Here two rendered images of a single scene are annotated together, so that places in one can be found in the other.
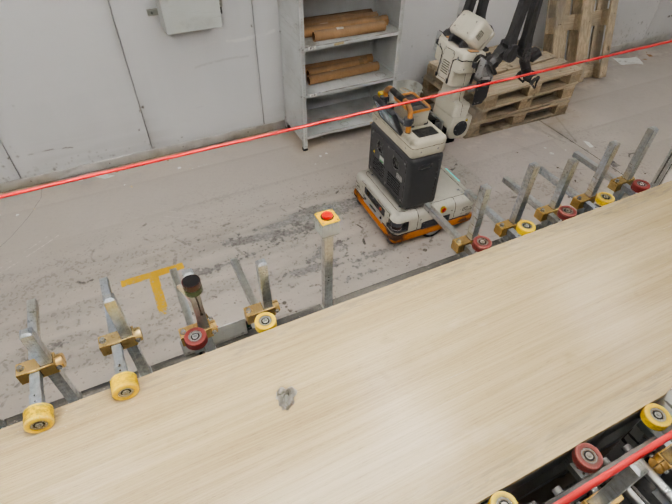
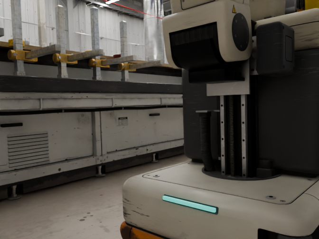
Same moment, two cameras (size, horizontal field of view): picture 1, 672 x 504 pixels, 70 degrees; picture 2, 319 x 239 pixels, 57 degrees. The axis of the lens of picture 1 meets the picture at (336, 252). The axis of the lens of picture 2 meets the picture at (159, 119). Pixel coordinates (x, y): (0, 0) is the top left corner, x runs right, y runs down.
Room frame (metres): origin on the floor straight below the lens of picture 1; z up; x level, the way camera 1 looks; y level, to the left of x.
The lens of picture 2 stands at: (3.66, -1.24, 0.53)
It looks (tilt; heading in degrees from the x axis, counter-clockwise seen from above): 3 degrees down; 157
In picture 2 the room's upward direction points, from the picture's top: 2 degrees counter-clockwise
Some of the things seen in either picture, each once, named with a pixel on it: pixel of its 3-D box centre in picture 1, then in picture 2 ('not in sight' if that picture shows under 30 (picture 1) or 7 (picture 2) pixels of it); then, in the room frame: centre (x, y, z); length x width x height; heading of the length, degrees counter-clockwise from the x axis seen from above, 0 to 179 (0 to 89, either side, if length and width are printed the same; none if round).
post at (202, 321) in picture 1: (200, 316); not in sight; (1.07, 0.49, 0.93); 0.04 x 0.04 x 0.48; 27
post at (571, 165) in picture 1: (556, 200); (60, 47); (1.86, -1.07, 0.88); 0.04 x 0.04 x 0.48; 27
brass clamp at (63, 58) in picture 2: (548, 211); (65, 59); (1.85, -1.05, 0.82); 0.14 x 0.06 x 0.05; 117
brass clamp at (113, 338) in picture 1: (121, 339); not in sight; (0.95, 0.73, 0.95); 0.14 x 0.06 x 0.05; 117
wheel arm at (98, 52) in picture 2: (532, 202); (77, 57); (1.92, -1.00, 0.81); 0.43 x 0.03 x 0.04; 27
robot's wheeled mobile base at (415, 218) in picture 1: (412, 195); (241, 203); (2.80, -0.55, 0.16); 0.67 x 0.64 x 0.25; 115
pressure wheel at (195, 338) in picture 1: (197, 344); not in sight; (1.00, 0.50, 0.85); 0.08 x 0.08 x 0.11
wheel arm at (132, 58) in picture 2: (493, 216); (110, 62); (1.81, -0.77, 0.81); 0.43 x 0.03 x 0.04; 27
